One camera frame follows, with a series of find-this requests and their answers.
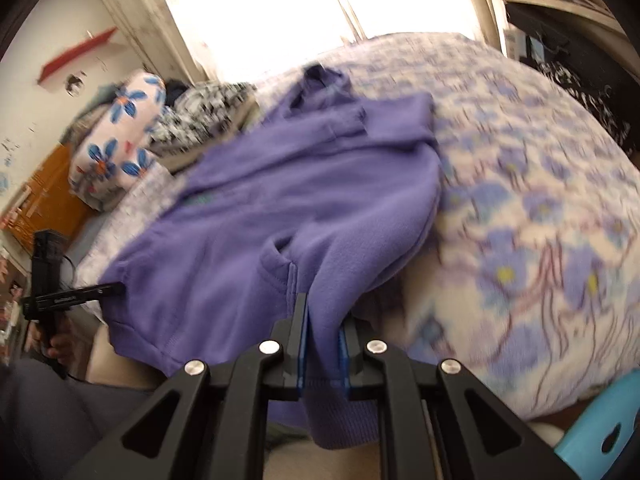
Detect purple floral bed blanket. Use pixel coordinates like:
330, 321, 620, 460
75, 32, 640, 421

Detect purple zip hoodie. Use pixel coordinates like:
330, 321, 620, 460
97, 62, 444, 452

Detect pink blue flower pillow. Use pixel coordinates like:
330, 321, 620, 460
69, 72, 169, 212

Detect red wall shelf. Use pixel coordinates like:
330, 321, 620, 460
36, 27, 119, 84

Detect orange wooden cabinet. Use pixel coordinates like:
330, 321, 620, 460
9, 144, 97, 272

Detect person's grey pants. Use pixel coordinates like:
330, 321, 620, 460
0, 359, 168, 480

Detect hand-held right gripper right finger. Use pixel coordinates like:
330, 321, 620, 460
337, 319, 582, 480

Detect person's left hand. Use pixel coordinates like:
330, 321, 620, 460
29, 321, 77, 362

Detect black cloth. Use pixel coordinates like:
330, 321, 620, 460
164, 77, 190, 107

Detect white floral curtain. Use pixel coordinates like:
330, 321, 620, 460
450, 0, 507, 52
89, 0, 222, 87

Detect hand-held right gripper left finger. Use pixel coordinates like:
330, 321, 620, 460
65, 292, 312, 480

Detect blue plastic stool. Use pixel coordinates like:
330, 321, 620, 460
554, 374, 640, 480

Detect grey folded clothes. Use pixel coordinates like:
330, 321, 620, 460
59, 84, 122, 147

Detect long black bag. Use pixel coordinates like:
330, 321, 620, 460
504, 2, 640, 157

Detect black white printed folded garment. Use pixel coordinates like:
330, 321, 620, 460
149, 81, 259, 157

